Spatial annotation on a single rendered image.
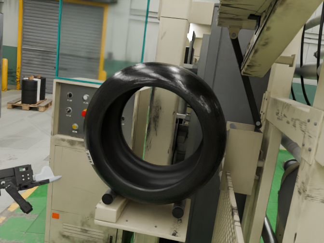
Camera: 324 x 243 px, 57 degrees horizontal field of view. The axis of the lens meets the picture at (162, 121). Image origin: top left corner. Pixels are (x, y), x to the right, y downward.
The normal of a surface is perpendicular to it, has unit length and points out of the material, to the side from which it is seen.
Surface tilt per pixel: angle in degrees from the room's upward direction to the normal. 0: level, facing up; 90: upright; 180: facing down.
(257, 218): 90
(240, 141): 90
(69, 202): 90
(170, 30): 90
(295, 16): 162
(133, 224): 0
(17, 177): 70
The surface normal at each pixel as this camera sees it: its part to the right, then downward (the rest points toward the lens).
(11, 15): 0.01, 0.19
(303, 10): -0.17, 0.98
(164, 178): -0.16, -0.71
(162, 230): 0.12, -0.98
